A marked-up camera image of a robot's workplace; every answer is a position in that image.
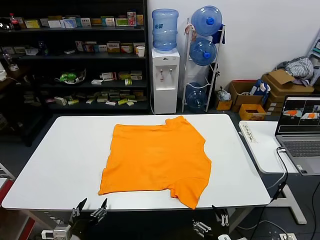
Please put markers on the white water dispenser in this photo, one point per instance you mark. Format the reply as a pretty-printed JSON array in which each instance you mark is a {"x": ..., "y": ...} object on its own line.
[{"x": 165, "y": 100}]

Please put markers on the closed brown cardboard box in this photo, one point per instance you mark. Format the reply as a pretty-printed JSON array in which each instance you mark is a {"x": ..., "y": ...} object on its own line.
[{"x": 275, "y": 100}]

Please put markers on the orange carton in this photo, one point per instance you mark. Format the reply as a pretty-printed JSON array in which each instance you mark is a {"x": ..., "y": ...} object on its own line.
[{"x": 140, "y": 20}]

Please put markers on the bowl with green fruit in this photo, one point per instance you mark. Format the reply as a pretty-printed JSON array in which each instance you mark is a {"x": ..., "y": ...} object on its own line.
[{"x": 70, "y": 77}]

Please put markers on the open brown cardboard box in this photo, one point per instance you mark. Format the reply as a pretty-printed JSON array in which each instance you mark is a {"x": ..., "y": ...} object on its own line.
[{"x": 280, "y": 77}]

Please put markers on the pink hanging cloth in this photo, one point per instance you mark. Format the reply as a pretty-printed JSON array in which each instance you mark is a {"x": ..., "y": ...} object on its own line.
[{"x": 187, "y": 30}]

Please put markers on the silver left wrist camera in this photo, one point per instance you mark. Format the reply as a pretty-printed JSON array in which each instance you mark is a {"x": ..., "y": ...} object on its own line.
[{"x": 61, "y": 233}]

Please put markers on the white flat medicine box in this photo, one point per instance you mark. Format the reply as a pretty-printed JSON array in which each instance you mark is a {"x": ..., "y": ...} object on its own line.
[{"x": 97, "y": 81}]

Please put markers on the red-rimmed open cardboard box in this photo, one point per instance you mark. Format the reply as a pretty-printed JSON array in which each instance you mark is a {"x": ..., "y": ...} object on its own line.
[{"x": 246, "y": 100}]

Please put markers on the labelled blue water jug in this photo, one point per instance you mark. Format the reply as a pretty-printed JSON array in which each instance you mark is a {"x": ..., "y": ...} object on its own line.
[{"x": 165, "y": 37}]

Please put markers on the white paper cup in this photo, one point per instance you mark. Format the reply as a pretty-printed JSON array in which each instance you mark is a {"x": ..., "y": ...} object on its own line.
[{"x": 140, "y": 51}]

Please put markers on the blue white plush toy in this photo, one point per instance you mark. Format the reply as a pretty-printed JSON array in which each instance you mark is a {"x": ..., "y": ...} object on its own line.
[{"x": 257, "y": 86}]

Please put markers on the orange yellow open box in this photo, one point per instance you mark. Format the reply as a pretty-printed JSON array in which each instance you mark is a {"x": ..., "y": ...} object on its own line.
[{"x": 252, "y": 116}]

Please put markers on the orange t-shirt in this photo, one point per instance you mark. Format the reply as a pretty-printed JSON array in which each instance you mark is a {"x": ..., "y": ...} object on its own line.
[{"x": 155, "y": 160}]

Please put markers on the white power strip with writing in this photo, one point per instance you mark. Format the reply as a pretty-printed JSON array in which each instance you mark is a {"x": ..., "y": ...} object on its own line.
[{"x": 248, "y": 132}]

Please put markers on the white green carton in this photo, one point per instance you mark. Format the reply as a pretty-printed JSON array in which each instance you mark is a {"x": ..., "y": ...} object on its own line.
[{"x": 85, "y": 22}]

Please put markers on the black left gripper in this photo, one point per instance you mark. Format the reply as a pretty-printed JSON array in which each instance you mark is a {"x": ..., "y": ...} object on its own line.
[{"x": 85, "y": 226}]

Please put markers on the yellow medicine box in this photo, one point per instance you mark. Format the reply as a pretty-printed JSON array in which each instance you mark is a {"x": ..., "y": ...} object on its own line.
[{"x": 32, "y": 24}]

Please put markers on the blue white carton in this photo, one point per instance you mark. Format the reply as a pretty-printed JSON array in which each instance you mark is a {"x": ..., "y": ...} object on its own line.
[{"x": 68, "y": 23}]

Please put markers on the grey laptop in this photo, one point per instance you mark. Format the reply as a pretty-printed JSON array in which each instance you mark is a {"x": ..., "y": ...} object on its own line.
[{"x": 300, "y": 150}]

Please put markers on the cola bottle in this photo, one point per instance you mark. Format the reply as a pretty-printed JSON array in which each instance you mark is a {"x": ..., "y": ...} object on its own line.
[{"x": 15, "y": 25}]

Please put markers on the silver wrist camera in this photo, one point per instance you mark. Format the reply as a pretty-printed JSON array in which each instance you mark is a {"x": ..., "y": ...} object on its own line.
[
  {"x": 61, "y": 233},
  {"x": 223, "y": 237}
]

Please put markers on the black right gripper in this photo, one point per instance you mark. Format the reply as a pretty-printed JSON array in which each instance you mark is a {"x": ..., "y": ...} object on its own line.
[{"x": 212, "y": 235}]

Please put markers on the red white medicine box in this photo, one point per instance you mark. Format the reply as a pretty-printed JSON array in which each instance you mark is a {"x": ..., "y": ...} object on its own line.
[{"x": 108, "y": 76}]

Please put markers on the dark blue hanging cloth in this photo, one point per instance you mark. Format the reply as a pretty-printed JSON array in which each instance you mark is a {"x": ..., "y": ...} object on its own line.
[{"x": 217, "y": 37}]

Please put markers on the white flat carton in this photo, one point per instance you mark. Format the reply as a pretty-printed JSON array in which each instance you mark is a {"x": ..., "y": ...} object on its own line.
[{"x": 54, "y": 24}]

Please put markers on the grey striped clothes pile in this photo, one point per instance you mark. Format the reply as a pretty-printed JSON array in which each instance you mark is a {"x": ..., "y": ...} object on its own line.
[{"x": 300, "y": 66}]

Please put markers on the green white medicine box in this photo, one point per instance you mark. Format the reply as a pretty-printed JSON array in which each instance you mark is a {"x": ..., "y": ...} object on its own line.
[{"x": 108, "y": 22}]

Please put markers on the pale plastic rack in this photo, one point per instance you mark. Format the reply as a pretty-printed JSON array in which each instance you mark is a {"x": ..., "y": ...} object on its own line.
[{"x": 317, "y": 50}]

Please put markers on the white floor power strip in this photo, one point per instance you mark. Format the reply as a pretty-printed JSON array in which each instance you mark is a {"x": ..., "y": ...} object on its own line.
[{"x": 287, "y": 236}]

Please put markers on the black shelf unit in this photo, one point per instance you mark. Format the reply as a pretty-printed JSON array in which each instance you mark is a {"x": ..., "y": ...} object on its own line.
[{"x": 50, "y": 57}]

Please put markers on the large white work table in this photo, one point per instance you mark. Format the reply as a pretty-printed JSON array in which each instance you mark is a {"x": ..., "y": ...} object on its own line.
[{"x": 62, "y": 150}]

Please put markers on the white metal jug rack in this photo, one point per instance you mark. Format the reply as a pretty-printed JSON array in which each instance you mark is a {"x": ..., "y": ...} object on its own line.
[{"x": 209, "y": 95}]

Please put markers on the small yellow box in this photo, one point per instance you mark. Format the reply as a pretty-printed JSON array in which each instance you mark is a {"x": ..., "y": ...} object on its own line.
[{"x": 223, "y": 105}]

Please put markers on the flat yellow carton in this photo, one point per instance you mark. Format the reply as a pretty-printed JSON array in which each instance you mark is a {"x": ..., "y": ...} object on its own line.
[{"x": 96, "y": 21}]

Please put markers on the black stand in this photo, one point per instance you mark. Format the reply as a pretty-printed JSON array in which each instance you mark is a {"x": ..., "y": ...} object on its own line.
[{"x": 217, "y": 73}]

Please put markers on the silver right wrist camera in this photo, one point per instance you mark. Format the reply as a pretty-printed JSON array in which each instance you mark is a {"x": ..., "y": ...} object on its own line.
[{"x": 223, "y": 237}]

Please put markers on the small white side table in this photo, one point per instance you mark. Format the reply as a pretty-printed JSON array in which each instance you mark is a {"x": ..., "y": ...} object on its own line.
[{"x": 265, "y": 155}]

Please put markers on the grey plastic bag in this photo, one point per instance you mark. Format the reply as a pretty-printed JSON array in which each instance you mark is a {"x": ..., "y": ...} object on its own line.
[{"x": 223, "y": 95}]

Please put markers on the tall pink carton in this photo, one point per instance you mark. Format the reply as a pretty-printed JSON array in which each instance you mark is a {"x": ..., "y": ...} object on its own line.
[{"x": 131, "y": 18}]

